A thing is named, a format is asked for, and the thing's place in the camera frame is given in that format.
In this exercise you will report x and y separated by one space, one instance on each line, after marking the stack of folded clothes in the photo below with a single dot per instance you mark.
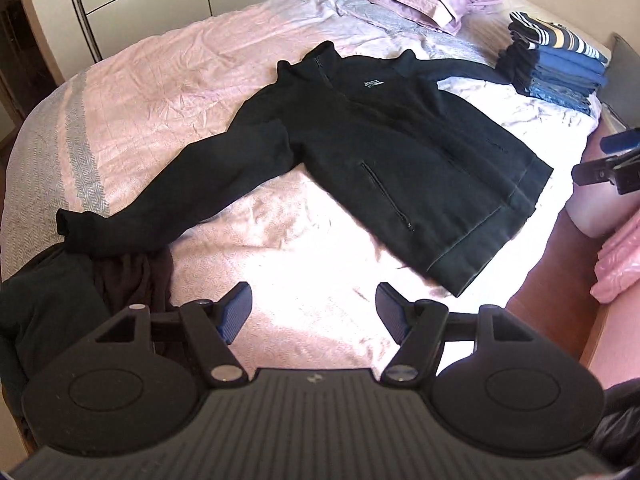
565 70

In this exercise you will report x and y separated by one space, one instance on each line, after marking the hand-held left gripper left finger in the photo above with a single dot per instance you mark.
234 312

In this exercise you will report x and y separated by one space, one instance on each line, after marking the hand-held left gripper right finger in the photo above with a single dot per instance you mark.
395 316

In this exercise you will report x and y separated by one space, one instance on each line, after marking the person's black jacket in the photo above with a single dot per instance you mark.
617 430

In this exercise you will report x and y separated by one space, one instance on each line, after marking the bed with pink sheet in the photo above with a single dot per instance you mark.
175 85

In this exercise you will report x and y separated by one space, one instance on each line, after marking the dark brown garment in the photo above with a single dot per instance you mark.
132 280

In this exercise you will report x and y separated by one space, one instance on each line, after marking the dark green garment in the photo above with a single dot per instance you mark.
45 310

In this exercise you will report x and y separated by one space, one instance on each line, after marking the pink crumpled cloth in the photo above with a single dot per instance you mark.
617 265

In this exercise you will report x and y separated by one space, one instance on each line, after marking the grey headboard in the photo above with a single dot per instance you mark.
625 65

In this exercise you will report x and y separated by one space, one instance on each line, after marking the black zip jacket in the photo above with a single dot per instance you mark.
375 135

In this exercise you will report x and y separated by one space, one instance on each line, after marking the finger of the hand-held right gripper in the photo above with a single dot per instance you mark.
595 172
620 141

